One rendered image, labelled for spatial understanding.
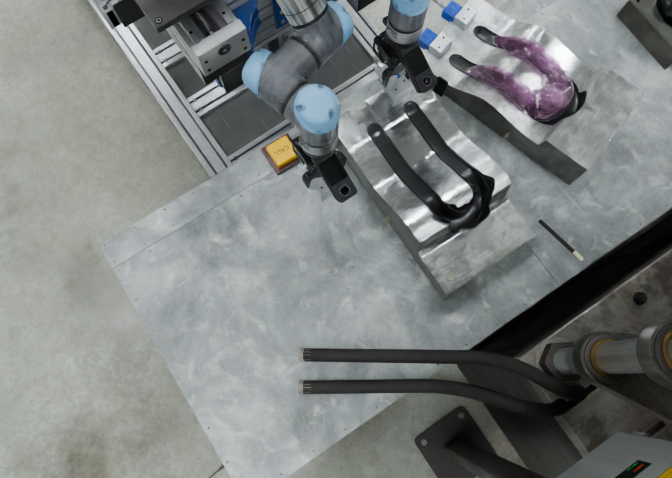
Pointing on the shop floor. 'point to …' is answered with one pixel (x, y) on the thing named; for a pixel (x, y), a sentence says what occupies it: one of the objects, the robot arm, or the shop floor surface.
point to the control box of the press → (645, 452)
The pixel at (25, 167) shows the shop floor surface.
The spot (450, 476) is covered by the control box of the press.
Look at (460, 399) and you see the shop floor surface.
